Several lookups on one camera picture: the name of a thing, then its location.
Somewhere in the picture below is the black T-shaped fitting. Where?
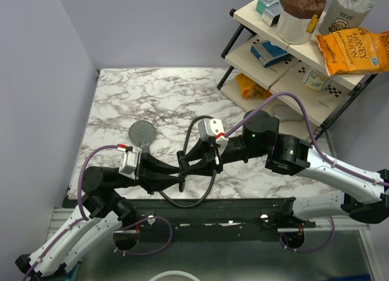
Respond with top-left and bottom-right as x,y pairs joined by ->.
179,175 -> 185,193

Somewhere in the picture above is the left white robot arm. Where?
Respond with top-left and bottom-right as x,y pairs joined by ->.
15,144 -> 183,280

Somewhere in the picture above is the yellow clip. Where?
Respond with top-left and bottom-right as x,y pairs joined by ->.
306,14 -> 319,34

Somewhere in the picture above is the cream three-tier shelf rack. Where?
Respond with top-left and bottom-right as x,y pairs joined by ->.
217,0 -> 376,138

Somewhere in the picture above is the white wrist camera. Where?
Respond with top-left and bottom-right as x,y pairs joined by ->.
198,119 -> 229,147
117,144 -> 140,180

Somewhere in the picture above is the white cup brown lid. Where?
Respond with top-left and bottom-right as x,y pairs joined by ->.
277,0 -> 326,44

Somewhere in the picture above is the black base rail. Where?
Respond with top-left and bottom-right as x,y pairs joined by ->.
113,198 -> 314,249

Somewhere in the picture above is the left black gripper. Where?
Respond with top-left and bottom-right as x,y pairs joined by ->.
113,151 -> 185,194

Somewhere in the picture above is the black metal shower hose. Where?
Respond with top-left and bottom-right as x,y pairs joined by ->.
157,116 -> 219,208

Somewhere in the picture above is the orange honey dijon bag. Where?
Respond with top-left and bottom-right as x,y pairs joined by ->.
316,27 -> 388,76

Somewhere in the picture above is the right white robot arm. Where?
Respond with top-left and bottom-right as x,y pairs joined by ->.
177,111 -> 388,227

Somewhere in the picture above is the silver small box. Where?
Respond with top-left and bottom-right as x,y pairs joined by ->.
261,4 -> 281,27

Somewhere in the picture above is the blue box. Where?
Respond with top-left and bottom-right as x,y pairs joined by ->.
250,40 -> 291,68

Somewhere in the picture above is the teal small box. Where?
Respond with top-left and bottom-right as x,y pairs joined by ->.
256,0 -> 279,15

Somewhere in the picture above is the white round rim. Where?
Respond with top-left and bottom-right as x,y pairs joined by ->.
149,270 -> 200,281

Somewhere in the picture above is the grey shower head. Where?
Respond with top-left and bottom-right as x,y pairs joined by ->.
128,120 -> 156,153

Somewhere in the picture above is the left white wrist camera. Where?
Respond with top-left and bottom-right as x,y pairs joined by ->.
117,144 -> 140,180

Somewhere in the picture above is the orange snack bag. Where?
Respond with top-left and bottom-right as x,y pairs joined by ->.
235,73 -> 272,100

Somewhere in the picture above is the grey cylindrical canister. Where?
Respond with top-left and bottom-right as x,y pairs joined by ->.
319,0 -> 375,35

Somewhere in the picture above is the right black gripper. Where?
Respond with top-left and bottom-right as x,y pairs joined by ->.
178,136 -> 267,179

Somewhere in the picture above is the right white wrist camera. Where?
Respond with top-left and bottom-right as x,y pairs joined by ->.
198,119 -> 229,147

